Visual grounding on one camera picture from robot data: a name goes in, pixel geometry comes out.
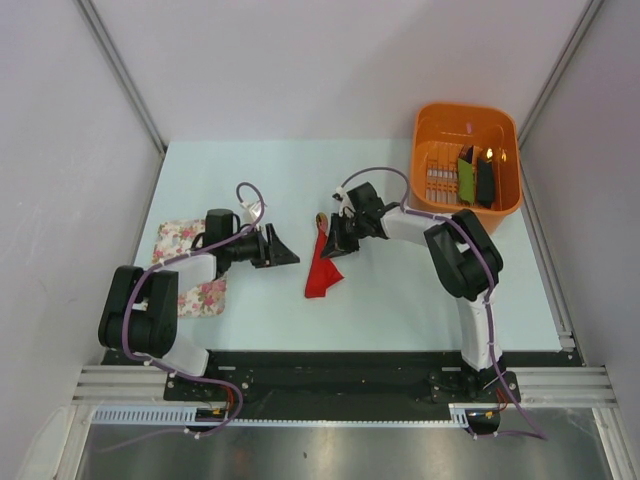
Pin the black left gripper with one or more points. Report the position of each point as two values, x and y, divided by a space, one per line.
278 253

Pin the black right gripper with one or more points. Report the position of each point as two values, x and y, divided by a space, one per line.
337 243

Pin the rainbow iridescent spoon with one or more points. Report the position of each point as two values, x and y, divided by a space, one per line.
322 222

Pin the red paper napkin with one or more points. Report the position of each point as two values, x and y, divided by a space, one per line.
323 274

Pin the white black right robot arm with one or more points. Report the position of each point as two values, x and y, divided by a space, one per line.
466 261

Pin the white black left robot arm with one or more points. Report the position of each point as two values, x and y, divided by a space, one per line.
141 310

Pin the black napkin roll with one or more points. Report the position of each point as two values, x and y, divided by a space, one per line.
485 183

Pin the floral patterned tray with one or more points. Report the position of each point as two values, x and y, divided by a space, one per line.
199 293

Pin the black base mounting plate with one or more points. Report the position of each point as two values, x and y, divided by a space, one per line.
342 386

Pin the orange plastic basket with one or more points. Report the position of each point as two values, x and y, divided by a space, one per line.
465 156

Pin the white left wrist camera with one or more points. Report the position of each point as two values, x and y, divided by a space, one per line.
253 211

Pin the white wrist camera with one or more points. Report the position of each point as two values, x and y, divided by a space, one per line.
253 211
345 208

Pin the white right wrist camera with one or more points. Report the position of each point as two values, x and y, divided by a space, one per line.
345 208

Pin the aluminium frame rail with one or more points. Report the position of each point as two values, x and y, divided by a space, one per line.
120 385

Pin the white slotted cable duct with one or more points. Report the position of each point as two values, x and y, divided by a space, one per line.
144 415

